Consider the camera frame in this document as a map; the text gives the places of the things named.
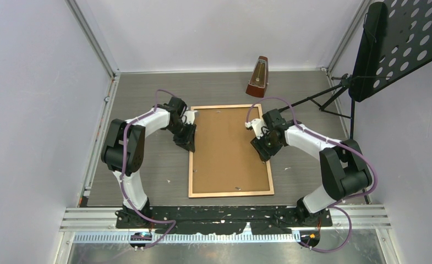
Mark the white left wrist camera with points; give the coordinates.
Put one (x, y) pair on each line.
(190, 116)

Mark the brown cardboard backing board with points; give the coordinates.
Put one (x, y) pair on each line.
(230, 153)

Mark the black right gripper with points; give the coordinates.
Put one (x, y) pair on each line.
(264, 153)

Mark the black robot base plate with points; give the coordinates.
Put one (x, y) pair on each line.
(220, 220)

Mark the light wooden picture frame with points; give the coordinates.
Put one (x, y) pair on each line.
(190, 175)

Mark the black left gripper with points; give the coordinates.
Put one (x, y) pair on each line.
(187, 142)

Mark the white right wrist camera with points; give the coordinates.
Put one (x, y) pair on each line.
(258, 126)

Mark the brown wooden metronome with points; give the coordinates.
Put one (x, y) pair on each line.
(257, 85)

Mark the aluminium extrusion rail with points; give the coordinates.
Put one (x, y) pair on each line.
(98, 225)

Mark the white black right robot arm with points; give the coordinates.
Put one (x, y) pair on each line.
(343, 170)

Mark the black perforated music stand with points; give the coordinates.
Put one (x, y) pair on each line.
(396, 41)

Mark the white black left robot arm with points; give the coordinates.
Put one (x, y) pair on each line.
(123, 153)

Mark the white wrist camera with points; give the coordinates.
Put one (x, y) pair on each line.
(190, 116)
(258, 126)

